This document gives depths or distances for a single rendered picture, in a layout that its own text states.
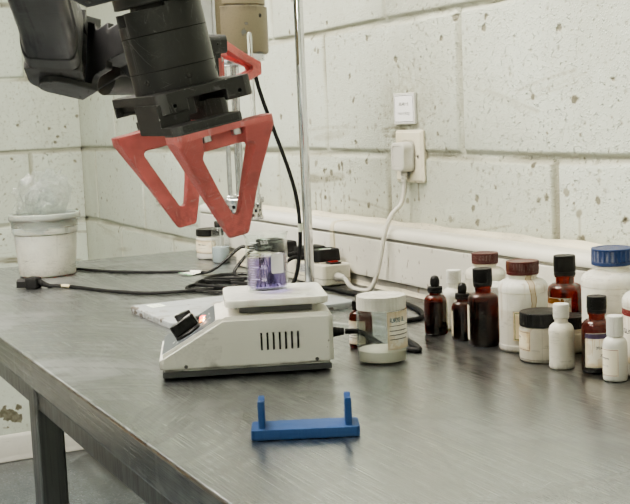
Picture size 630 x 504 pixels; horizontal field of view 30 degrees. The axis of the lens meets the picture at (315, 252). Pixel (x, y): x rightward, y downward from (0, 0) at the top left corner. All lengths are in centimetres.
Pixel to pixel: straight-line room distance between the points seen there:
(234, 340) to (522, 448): 43
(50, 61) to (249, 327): 38
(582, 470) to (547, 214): 71
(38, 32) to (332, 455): 48
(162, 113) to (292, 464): 38
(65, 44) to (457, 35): 80
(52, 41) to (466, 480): 57
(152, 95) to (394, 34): 125
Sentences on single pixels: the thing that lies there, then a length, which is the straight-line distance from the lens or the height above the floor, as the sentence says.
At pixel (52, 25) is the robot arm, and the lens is 113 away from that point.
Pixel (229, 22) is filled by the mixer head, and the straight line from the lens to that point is 176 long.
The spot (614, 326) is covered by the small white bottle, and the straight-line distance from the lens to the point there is 127.
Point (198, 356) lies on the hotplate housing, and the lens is 134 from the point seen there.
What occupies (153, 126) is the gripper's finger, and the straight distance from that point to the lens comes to 75.
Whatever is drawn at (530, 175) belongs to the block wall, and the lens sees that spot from 167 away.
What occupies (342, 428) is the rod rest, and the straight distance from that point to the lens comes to 108.
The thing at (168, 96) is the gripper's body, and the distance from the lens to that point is 74.
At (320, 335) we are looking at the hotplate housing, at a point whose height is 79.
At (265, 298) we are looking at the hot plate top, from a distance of 134.
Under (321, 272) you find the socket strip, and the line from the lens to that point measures 202.
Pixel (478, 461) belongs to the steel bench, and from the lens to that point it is 100.
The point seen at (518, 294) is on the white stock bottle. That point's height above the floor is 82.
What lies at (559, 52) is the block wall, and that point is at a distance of 161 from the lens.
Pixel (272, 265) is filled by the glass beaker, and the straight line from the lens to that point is 137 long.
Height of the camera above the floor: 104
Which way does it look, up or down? 7 degrees down
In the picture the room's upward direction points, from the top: 2 degrees counter-clockwise
